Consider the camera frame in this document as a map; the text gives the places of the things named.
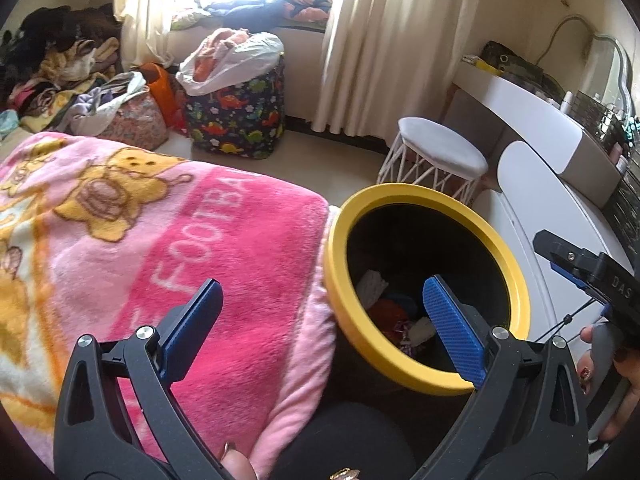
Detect black yellow-rimmed trash can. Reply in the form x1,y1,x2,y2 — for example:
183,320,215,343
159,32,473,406
322,182,532,397

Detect pink printed blanket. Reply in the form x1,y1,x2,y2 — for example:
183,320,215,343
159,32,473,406
0,131,337,480

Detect person's right hand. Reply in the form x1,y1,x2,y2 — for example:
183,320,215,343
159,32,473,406
574,324,640,442

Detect dinosaur print storage bag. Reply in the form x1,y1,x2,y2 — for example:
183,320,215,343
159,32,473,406
181,54,287,162

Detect mirror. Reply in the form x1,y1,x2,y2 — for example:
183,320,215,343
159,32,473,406
584,31,635,112

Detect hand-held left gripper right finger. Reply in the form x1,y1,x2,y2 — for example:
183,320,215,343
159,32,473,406
414,274,590,480

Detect heap of jackets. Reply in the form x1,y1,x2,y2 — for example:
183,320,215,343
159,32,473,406
171,0,335,32

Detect dark camouflage bag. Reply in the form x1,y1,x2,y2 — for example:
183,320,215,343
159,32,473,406
479,39,547,82

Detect pink floral bag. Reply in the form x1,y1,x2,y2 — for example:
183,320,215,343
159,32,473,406
99,86,172,152

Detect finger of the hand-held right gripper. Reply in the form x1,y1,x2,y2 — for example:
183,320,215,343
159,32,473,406
531,229,602,292

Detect cream curtain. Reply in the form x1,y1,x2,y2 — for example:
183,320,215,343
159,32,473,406
311,0,487,137
114,0,202,69

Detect red plastic bag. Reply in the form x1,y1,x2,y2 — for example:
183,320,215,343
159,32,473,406
371,299,417,337

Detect pile of dark clothes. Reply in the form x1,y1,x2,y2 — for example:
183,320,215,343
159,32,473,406
0,4,152,137

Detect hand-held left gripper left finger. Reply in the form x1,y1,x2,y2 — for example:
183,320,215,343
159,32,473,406
52,278,234,480

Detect orange bag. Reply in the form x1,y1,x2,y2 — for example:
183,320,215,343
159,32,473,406
139,61,189,134

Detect black cord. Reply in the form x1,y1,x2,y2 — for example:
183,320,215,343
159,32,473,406
529,299,607,347

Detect person's left hand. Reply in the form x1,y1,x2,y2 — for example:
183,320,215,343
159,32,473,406
221,440,262,480

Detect purple candy wrapper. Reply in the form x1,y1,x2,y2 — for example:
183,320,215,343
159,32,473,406
394,321,414,352

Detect white stool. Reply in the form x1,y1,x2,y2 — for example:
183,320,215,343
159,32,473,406
376,116,489,207

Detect white plastic bag of clothes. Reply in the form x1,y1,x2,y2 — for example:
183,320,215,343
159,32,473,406
175,26,286,97

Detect black wire organizer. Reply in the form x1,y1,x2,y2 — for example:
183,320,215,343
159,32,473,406
569,89,628,142

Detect light blue garment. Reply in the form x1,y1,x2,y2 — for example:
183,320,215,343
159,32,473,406
0,109,22,142

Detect wall cable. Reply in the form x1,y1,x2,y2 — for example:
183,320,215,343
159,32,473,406
546,11,592,62

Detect white grey garment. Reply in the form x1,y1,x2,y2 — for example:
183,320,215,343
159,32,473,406
67,71,151,136

